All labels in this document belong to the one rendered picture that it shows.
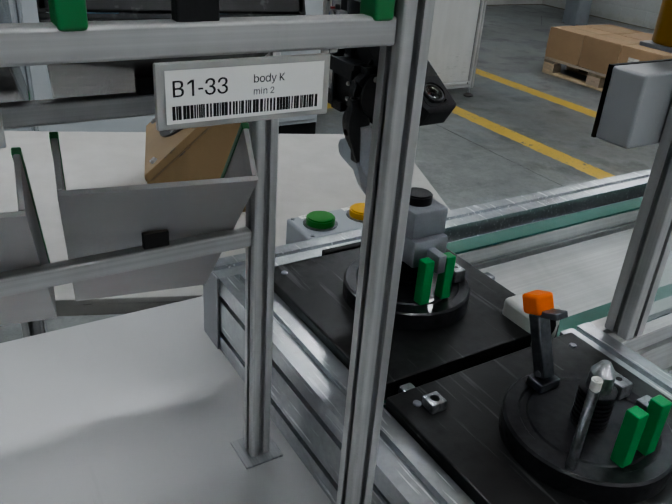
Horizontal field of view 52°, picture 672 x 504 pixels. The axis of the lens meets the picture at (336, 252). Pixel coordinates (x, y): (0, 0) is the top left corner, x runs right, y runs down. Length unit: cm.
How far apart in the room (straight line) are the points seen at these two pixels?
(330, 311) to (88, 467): 28
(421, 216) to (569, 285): 34
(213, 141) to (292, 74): 83
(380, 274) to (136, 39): 20
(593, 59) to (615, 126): 574
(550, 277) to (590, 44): 553
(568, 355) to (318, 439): 26
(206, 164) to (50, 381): 49
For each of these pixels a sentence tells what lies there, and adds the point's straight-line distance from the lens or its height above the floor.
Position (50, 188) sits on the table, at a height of 86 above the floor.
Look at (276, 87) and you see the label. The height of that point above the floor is 128.
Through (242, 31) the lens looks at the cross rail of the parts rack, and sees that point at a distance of 33.
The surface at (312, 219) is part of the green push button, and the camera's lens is 93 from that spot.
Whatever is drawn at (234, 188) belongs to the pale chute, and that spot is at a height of 118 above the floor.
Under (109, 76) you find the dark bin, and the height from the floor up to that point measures 125.
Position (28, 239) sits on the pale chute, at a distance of 48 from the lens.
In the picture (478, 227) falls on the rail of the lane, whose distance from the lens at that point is 102.
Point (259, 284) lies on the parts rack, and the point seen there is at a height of 106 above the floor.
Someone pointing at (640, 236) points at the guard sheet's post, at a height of 108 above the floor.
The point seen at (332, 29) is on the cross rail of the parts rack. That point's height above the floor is 131.
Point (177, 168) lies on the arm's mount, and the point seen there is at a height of 94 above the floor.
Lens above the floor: 137
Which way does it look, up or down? 28 degrees down
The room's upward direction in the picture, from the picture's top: 4 degrees clockwise
